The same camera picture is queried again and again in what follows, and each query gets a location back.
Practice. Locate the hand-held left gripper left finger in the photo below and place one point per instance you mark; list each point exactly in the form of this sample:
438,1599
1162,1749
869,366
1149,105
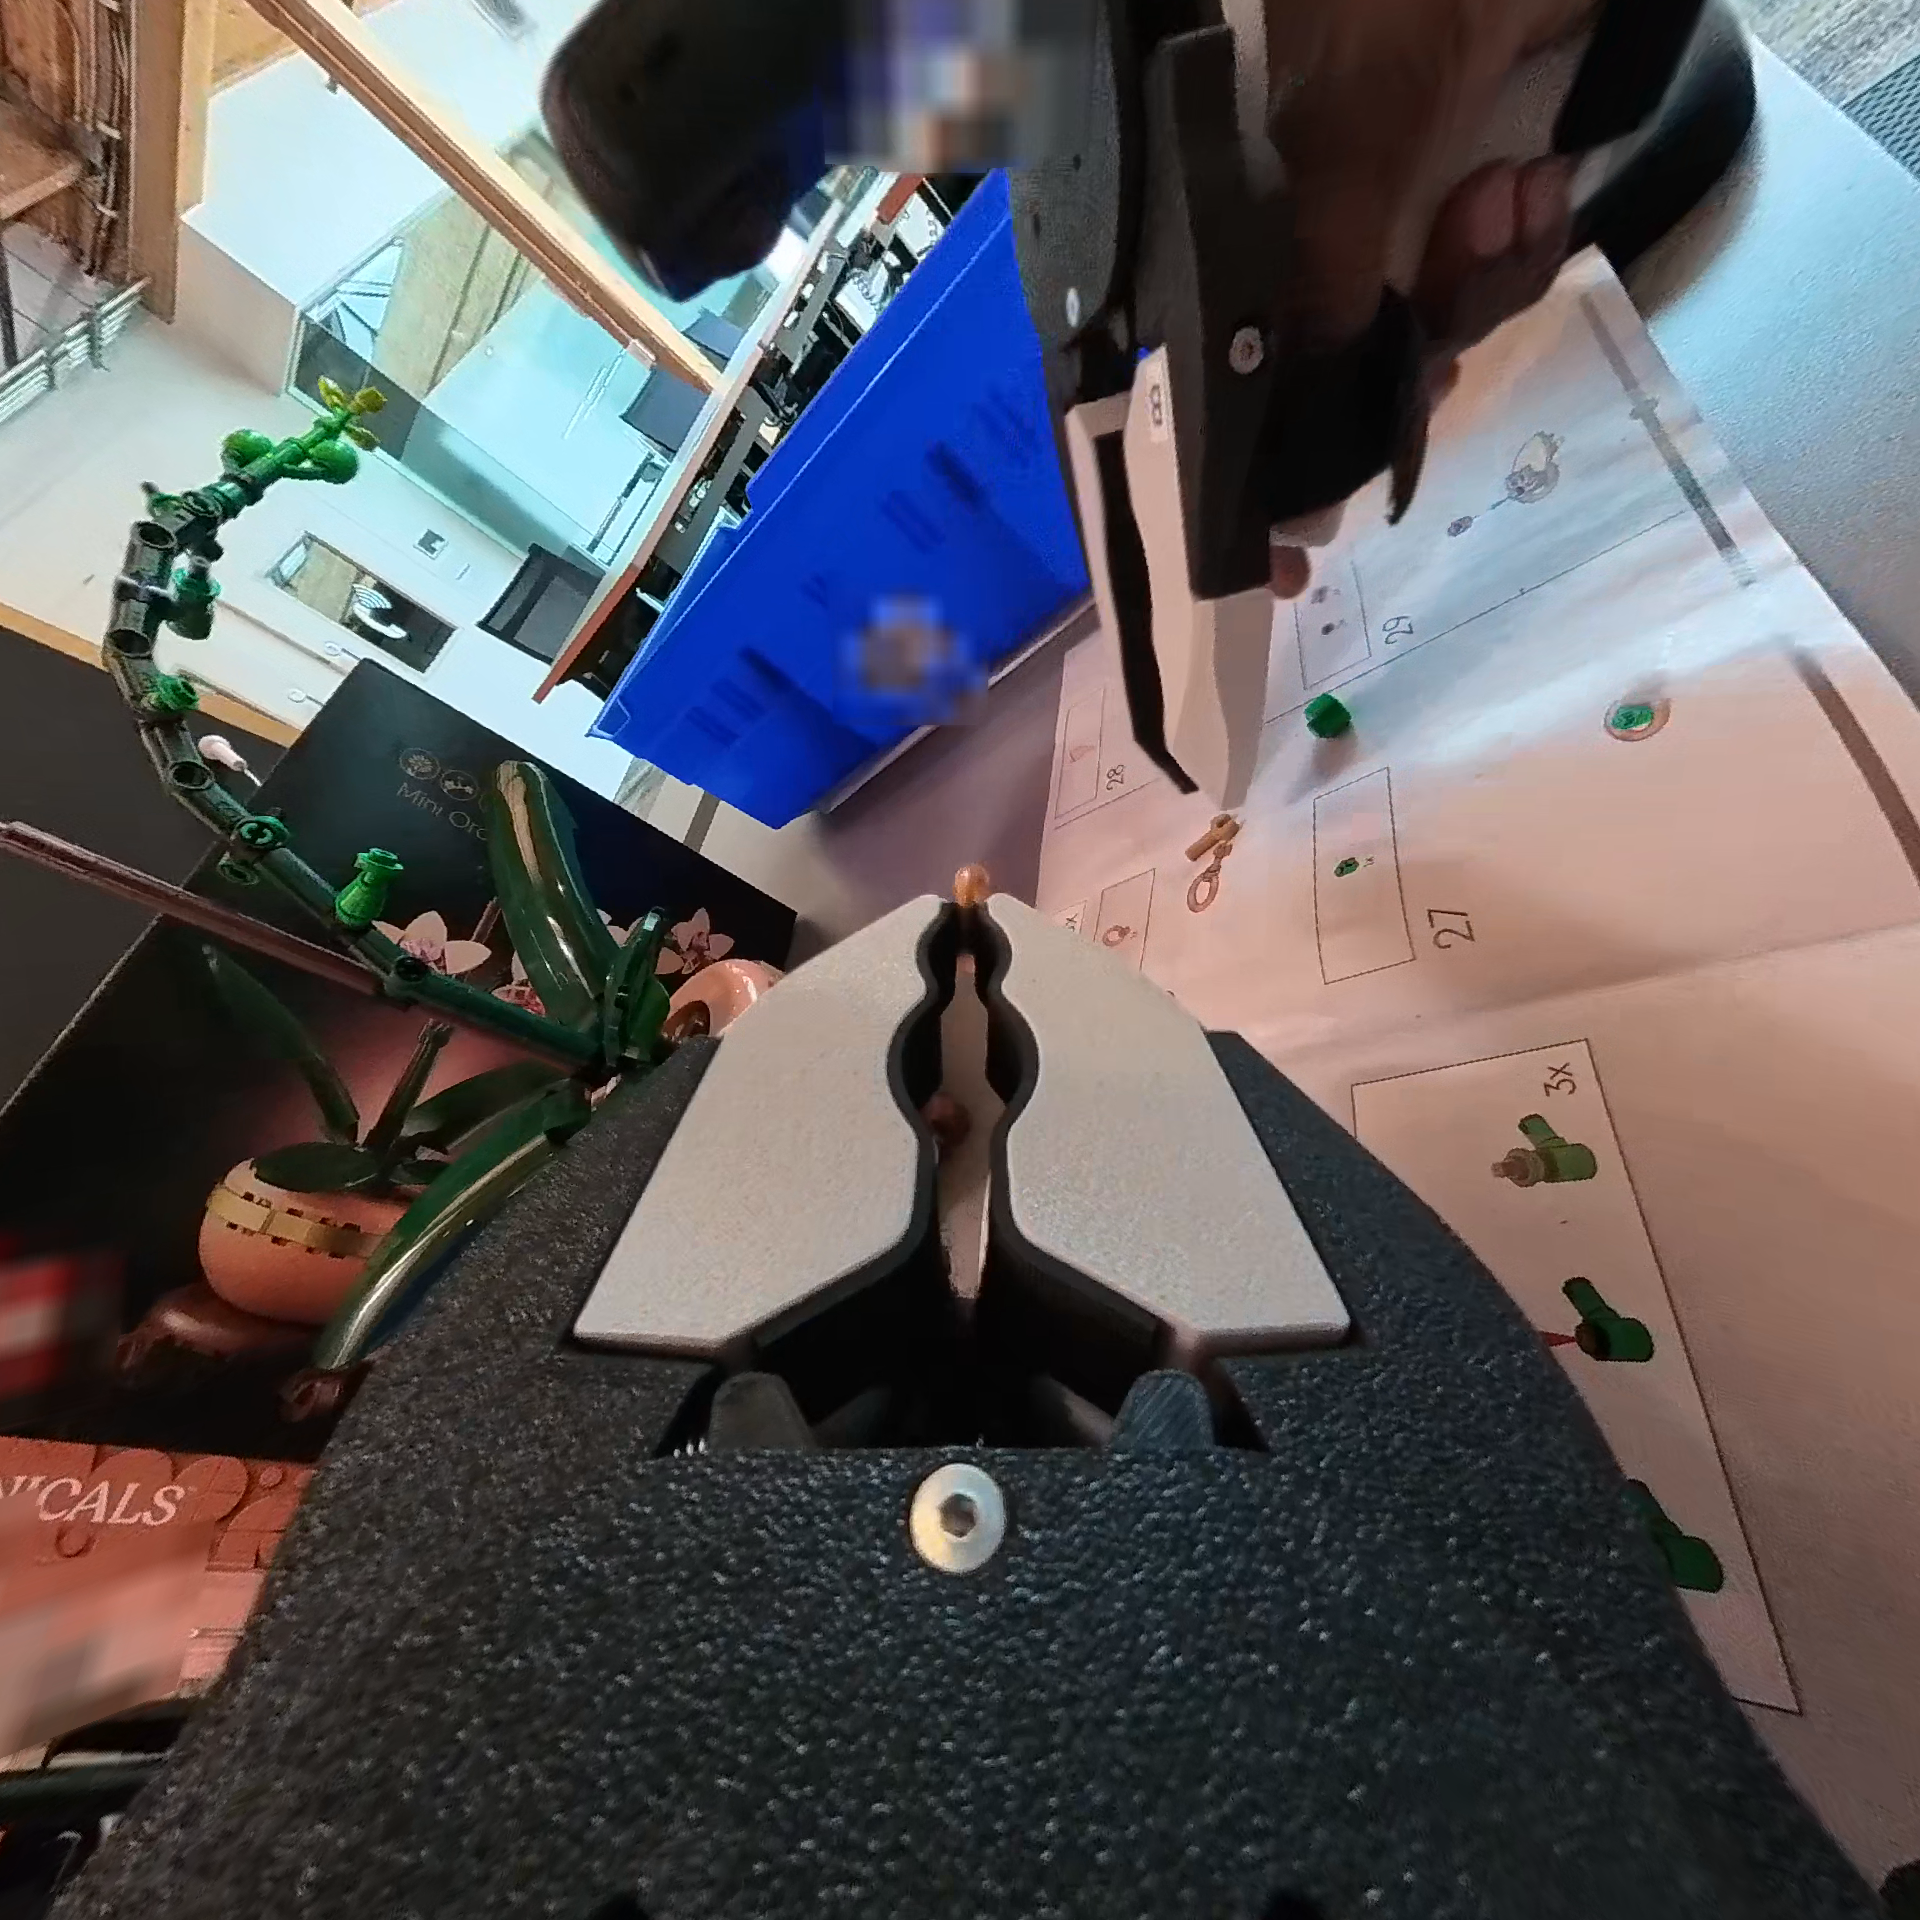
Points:
781,1172

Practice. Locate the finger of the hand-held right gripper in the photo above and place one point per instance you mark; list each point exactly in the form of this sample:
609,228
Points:
1237,675
1083,510

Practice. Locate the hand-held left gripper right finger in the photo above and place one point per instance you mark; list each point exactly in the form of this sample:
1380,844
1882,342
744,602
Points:
1155,1186

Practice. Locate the small tan brick piece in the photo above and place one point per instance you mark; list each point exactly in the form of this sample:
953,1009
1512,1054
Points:
971,886

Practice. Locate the person's right hand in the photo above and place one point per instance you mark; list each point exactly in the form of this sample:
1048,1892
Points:
1380,137

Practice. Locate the small green brick piece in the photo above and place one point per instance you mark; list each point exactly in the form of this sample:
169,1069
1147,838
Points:
1327,715

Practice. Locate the blue plastic bin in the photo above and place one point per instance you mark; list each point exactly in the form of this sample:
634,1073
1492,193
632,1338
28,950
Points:
900,525

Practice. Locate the black office chair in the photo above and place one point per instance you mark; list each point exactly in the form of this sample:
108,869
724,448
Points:
660,410
541,600

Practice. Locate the white instruction booklet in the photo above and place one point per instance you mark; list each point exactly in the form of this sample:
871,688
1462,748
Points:
1651,1051

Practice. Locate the dark printed toy set box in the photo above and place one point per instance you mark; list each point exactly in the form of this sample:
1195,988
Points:
151,1080

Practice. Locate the slanted wooden beam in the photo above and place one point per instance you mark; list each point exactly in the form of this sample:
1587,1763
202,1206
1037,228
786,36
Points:
451,137

